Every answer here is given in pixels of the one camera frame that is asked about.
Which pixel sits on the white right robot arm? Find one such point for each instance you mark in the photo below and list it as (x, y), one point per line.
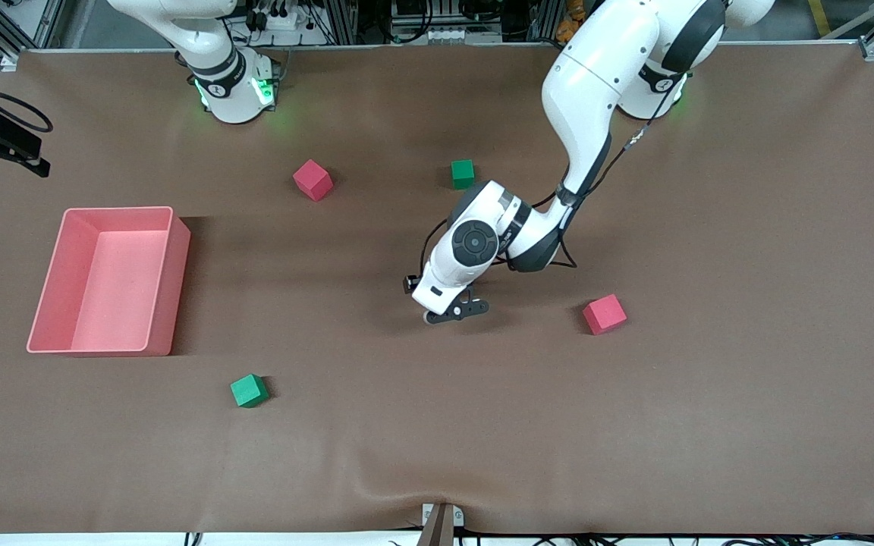
(232, 98)

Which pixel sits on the aluminium camera mount profile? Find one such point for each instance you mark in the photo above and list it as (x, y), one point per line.
(441, 531)

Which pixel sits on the white connector block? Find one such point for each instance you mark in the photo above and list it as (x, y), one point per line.
(444, 34)

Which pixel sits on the bag of orange objects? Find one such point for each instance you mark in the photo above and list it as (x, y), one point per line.
(570, 26)

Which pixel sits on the pink foam cube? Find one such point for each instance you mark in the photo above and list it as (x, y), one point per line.
(312, 180)
(604, 315)

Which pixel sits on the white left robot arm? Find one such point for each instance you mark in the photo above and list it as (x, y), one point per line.
(596, 76)

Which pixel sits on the aluminium frame column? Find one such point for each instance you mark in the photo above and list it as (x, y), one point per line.
(342, 23)
(545, 19)

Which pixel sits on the brown table mat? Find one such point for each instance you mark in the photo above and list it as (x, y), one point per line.
(437, 417)

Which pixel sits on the pink plastic bin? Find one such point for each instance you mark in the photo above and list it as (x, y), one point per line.
(118, 318)

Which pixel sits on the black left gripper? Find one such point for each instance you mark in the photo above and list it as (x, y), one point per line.
(410, 284)

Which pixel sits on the white power strip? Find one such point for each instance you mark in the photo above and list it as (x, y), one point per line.
(285, 19)

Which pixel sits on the green foam cube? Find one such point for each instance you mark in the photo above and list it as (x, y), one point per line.
(463, 173)
(249, 391)

